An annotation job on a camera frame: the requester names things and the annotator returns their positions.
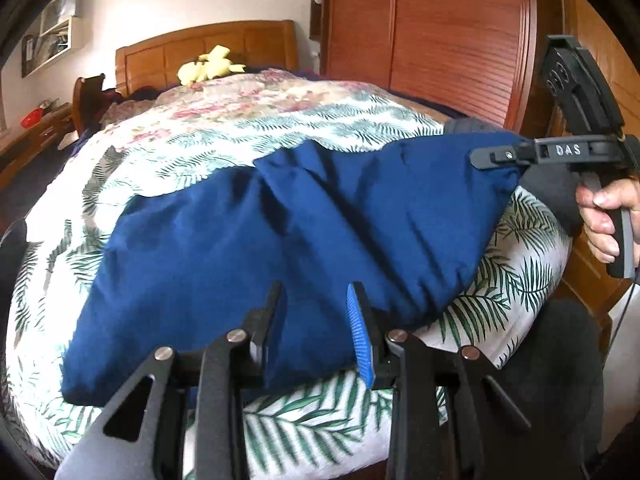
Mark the wooden bed headboard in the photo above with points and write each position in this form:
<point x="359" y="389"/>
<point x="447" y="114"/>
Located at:
<point x="155" y="62"/>

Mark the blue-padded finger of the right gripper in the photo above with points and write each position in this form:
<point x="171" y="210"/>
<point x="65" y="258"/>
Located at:
<point x="503" y="156"/>

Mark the wooden chair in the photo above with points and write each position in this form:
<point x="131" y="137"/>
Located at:
<point x="91" y="101"/>

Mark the dark grey folded garment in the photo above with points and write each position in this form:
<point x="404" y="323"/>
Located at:
<point x="554" y="185"/>

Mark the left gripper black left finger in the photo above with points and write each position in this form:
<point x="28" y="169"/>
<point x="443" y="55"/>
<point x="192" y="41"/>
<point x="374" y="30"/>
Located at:
<point x="141" y="432"/>

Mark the leaf and floral bedspread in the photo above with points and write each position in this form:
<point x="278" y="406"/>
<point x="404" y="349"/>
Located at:
<point x="152" y="148"/>

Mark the navy blue suit jacket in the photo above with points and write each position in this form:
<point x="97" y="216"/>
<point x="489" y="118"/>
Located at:
<point x="410" y="222"/>

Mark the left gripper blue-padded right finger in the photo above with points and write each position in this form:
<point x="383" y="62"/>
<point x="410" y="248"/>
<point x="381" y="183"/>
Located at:
<point x="451" y="416"/>

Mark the yellow plush toy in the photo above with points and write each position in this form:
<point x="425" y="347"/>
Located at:
<point x="208" y="66"/>

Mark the red bowl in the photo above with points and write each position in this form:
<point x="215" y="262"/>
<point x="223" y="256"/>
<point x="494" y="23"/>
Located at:
<point x="34" y="117"/>

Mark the wooden louvered wardrobe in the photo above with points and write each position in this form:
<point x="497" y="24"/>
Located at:
<point x="479" y="57"/>

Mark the person's right hand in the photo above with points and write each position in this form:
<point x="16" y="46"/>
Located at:
<point x="595" y="208"/>

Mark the black folded garment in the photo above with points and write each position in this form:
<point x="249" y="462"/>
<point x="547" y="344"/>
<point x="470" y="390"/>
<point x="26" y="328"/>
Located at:
<point x="12" y="251"/>

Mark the white wall shelf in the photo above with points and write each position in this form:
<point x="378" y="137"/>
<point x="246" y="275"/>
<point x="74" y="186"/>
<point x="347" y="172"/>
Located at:
<point x="58" y="31"/>

